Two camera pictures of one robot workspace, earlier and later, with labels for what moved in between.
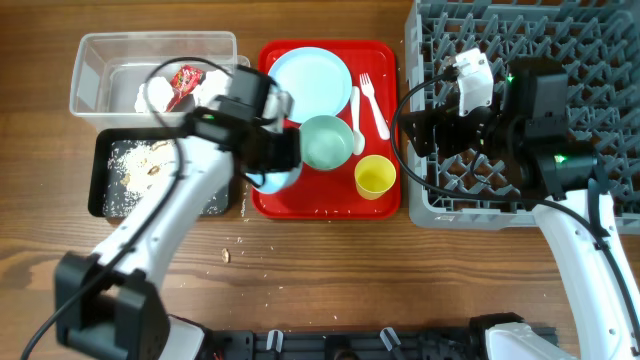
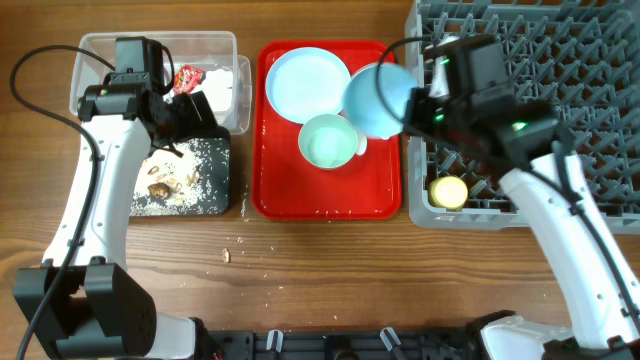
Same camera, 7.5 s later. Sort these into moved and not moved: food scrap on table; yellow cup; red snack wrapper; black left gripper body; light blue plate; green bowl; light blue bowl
Moved: black left gripper body; light blue bowl; yellow cup
Not moved: food scrap on table; green bowl; red snack wrapper; light blue plate
